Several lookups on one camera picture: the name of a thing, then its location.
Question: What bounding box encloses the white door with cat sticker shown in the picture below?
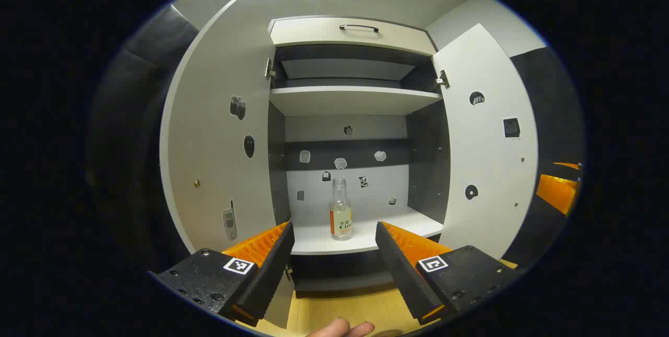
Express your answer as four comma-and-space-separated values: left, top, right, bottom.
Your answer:
431, 24, 539, 260

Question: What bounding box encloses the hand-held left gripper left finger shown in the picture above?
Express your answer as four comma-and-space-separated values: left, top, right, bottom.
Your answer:
149, 221, 296, 327

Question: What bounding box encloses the white cabinet drawer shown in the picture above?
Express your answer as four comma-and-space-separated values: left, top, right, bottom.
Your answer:
268, 16, 437, 57

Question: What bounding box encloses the white door with camera sticker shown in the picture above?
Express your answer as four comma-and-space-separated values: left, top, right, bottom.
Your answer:
159, 0, 294, 330

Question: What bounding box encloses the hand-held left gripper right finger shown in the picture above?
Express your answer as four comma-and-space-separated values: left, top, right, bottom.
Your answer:
375, 221, 523, 326

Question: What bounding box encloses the clear glass bottle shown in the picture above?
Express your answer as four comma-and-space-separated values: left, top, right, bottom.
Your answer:
329, 179, 353, 241

